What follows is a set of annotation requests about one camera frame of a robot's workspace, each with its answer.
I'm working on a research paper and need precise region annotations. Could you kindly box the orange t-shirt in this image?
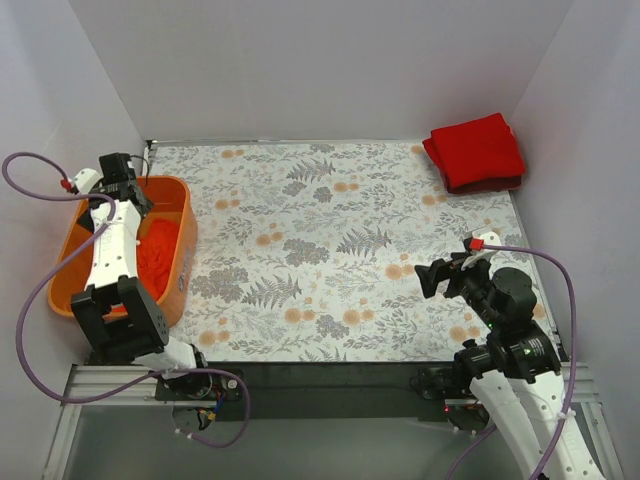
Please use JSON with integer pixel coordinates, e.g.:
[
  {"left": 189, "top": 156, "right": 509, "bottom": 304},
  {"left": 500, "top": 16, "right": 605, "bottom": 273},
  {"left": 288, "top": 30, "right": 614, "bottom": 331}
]
[{"left": 136, "top": 218, "right": 179, "bottom": 301}]

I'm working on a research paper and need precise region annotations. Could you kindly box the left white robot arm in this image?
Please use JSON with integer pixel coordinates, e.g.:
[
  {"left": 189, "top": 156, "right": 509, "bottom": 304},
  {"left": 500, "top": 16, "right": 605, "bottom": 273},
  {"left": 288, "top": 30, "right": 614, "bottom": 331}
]
[{"left": 70, "top": 153, "right": 213, "bottom": 400}]

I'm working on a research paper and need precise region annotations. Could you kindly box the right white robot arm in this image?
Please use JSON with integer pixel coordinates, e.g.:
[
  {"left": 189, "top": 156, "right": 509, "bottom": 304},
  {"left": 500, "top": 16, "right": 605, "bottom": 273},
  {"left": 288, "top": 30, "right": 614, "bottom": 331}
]
[{"left": 414, "top": 239, "right": 604, "bottom": 479}]

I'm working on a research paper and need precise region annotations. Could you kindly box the orange plastic basket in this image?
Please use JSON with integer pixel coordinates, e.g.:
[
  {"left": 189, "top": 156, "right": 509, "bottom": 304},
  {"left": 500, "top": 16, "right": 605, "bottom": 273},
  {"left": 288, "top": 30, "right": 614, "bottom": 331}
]
[{"left": 47, "top": 176, "right": 198, "bottom": 327}]

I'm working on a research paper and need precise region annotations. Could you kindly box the folded dark red t-shirt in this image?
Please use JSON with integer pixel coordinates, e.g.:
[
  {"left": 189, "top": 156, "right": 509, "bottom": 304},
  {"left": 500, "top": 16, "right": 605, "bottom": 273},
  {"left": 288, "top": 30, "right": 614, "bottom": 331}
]
[{"left": 443, "top": 176, "right": 522, "bottom": 195}]

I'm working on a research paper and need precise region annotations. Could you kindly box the floral patterned table mat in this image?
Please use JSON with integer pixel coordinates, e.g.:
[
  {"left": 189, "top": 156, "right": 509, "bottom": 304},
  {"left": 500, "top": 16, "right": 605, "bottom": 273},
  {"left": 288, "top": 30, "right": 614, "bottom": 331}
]
[{"left": 151, "top": 143, "right": 535, "bottom": 362}]

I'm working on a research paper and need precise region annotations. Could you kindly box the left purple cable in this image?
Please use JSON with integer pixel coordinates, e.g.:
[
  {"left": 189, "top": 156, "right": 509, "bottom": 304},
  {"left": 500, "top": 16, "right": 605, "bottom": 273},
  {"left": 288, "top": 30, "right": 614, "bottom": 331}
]
[{"left": 2, "top": 151, "right": 251, "bottom": 448}]

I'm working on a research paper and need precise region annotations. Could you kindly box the purple cable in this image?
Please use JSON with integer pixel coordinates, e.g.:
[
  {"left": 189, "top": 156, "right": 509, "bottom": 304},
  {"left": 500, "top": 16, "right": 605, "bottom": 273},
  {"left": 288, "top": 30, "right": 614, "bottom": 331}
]
[
  {"left": 443, "top": 241, "right": 578, "bottom": 480},
  {"left": 2, "top": 151, "right": 251, "bottom": 448}
]

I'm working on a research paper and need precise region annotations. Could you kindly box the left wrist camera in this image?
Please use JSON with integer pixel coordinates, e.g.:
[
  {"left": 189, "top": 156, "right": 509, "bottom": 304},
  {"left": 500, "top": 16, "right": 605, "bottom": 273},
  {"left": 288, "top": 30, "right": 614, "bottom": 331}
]
[{"left": 60, "top": 168, "right": 102, "bottom": 195}]

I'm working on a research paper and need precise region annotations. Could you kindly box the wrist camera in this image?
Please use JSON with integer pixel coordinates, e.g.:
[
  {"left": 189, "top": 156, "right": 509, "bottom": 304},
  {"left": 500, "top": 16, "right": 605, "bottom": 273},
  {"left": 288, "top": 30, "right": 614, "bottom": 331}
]
[
  {"left": 461, "top": 227, "right": 502, "bottom": 270},
  {"left": 60, "top": 168, "right": 102, "bottom": 195}
]

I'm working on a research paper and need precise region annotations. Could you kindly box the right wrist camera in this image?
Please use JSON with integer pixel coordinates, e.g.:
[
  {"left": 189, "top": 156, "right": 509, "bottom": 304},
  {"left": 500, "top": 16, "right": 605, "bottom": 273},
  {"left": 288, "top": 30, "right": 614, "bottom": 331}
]
[{"left": 461, "top": 227, "right": 502, "bottom": 270}]

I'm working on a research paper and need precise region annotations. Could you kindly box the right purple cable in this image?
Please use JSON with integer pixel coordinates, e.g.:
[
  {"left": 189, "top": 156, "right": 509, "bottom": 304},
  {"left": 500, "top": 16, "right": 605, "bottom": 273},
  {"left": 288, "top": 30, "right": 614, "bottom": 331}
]
[{"left": 443, "top": 241, "right": 578, "bottom": 480}]

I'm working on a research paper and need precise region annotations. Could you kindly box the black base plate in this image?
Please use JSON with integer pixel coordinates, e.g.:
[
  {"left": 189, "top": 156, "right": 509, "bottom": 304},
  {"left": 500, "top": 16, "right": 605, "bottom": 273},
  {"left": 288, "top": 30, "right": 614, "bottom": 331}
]
[{"left": 154, "top": 360, "right": 511, "bottom": 424}]

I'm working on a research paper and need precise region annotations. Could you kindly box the aluminium frame rail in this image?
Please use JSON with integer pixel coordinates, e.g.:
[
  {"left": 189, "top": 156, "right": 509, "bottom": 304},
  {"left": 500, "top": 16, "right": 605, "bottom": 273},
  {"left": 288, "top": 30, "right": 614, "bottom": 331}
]
[{"left": 44, "top": 362, "right": 622, "bottom": 479}]

